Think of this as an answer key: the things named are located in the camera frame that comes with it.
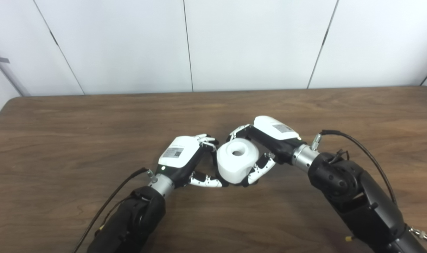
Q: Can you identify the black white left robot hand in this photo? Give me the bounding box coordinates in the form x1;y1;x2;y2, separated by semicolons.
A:
154;134;230;188

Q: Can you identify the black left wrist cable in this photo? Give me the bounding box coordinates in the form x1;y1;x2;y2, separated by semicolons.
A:
72;167;154;253

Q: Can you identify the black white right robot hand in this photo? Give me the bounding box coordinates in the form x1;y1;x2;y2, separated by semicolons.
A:
226;116;302;187

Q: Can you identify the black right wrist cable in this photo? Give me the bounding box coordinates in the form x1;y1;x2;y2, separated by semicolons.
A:
312;130;397;204

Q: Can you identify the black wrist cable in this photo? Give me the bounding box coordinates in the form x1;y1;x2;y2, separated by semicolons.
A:
312;130;397;204
72;167;154;253

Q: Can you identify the round white piece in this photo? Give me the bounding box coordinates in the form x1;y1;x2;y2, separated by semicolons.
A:
217;138;260;184

